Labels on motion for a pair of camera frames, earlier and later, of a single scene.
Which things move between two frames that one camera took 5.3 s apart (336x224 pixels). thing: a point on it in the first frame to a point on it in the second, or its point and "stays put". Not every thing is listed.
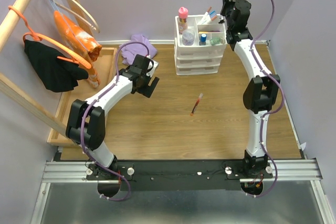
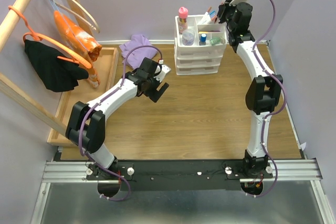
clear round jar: [188, 36] stays put
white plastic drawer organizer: [199, 42] stays put
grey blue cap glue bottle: [203, 39] stays put
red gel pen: [196, 104] to [221, 3]
